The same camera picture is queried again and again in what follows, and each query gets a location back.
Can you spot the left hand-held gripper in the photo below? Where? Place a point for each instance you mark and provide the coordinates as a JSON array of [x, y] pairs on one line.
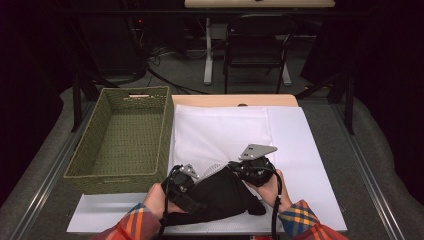
[[180, 186]]

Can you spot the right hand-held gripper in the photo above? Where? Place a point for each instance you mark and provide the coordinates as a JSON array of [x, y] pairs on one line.
[[256, 171]]

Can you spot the white and black mesh garment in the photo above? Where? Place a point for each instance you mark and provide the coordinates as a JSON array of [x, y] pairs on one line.
[[216, 133]]

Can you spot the person's right hand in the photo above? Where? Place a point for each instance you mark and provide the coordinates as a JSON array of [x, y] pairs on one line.
[[271, 193]]

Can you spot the person's left hand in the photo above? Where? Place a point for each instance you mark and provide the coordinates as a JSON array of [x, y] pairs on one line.
[[155, 200]]

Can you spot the white board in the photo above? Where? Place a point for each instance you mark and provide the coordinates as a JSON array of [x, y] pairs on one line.
[[300, 160]]

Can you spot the green woven basket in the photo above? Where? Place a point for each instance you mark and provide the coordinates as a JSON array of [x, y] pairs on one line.
[[130, 140]]

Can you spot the black metal stand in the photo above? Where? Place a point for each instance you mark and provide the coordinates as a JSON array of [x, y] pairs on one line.
[[349, 106], [77, 100]]

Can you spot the black folding chair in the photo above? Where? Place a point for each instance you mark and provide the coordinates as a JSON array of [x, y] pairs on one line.
[[253, 46]]

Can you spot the black equipment with red light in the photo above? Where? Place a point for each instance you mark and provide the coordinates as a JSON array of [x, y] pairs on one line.
[[113, 46]]

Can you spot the black curtain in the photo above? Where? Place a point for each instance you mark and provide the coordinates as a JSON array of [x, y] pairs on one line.
[[386, 66], [23, 100]]

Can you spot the light desk with white legs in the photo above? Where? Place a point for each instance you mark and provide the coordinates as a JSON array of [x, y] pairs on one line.
[[260, 3]]

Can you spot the metal rail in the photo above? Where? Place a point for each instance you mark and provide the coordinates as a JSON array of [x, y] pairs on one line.
[[46, 180], [370, 176]]

